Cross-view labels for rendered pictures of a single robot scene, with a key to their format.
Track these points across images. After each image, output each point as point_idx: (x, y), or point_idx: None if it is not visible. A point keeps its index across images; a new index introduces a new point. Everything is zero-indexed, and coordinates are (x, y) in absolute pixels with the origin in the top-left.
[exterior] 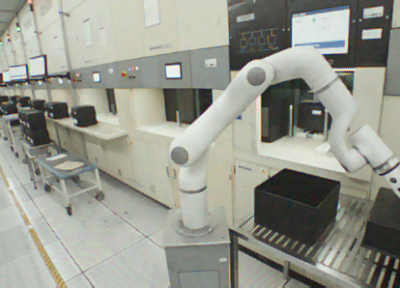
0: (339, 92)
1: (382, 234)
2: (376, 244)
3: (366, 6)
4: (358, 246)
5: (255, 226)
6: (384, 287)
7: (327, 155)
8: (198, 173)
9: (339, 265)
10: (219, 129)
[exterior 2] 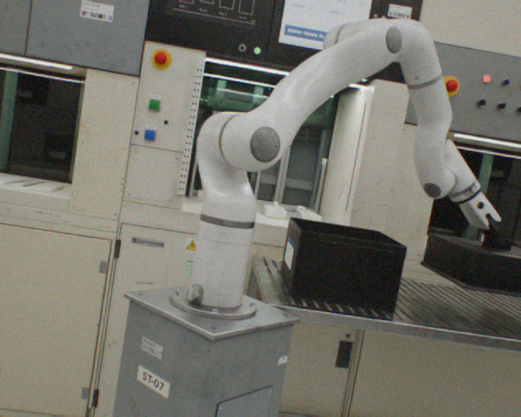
0: (444, 89)
1: (489, 266)
2: (482, 282)
3: (393, 1)
4: (432, 309)
5: (300, 300)
6: (499, 333)
7: (287, 218)
8: (250, 192)
9: (442, 323)
10: (310, 112)
